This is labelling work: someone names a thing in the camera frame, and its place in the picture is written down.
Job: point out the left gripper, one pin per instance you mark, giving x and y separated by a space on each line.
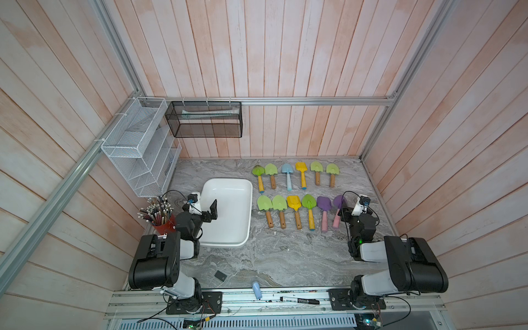
205 214

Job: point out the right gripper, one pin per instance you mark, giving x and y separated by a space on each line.
370 216

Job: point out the purple shovel square blade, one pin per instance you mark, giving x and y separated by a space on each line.
324 203

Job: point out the light green shovel wide blade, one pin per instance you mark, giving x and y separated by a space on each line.
265 203

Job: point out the green shovel yellow blue handle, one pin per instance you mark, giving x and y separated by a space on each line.
309 202

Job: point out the green spade wooden handle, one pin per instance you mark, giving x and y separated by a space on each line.
334 171

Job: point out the narrow green trowel wooden handle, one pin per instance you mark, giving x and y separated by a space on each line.
279 203

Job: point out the light green shovel wooden handle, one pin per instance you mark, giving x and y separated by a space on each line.
317 168

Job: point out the olive green pointed shovel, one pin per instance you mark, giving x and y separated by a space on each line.
271 170

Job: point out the light blue shovel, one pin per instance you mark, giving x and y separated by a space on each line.
288 170

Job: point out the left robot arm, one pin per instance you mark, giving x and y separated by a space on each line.
156 264

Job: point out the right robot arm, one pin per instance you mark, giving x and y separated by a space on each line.
412 265

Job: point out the white plastic storage box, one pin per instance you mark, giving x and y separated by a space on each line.
231 229

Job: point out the red cup of pencils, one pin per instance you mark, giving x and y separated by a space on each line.
160 214

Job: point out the small black square piece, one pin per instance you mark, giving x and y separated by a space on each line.
220 275

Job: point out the light blue small cylinder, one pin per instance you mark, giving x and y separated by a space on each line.
257 290

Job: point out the black marker pen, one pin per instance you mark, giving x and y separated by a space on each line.
306 301

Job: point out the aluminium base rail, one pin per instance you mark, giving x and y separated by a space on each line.
242 302

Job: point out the white wire mesh shelf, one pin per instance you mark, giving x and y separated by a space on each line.
142 148

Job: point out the black mesh wall basket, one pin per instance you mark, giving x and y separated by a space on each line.
205 119

